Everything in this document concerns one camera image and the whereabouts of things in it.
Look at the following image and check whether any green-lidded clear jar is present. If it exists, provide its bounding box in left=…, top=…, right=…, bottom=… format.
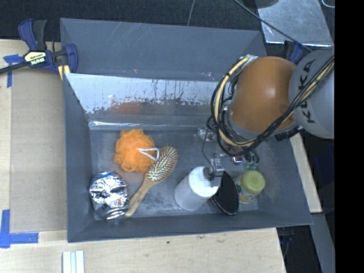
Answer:
left=233, top=169, right=266, bottom=205

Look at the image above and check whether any black flat wedge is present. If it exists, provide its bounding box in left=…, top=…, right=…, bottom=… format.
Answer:
left=210, top=170, right=240, bottom=217

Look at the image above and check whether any white plastic bottle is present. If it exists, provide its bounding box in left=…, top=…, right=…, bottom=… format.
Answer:
left=173, top=166, right=221, bottom=212

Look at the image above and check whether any wooden hairbrush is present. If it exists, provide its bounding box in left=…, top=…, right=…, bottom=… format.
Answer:
left=124, top=146, right=179, bottom=218

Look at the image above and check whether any orange mesh bath sponge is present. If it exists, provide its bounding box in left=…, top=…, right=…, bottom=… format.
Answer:
left=113, top=128, right=160, bottom=174

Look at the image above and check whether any crumpled silver foil packet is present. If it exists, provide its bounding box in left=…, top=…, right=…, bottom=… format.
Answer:
left=88, top=171, right=130, bottom=221

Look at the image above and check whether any grey metal bin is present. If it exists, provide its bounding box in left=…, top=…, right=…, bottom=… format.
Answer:
left=59, top=18, right=314, bottom=243

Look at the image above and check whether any pale wood board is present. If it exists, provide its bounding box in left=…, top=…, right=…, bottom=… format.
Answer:
left=9, top=66, right=69, bottom=234

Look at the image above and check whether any black cylinder on white bracket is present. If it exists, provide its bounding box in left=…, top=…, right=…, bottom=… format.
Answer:
left=274, top=126, right=305, bottom=142

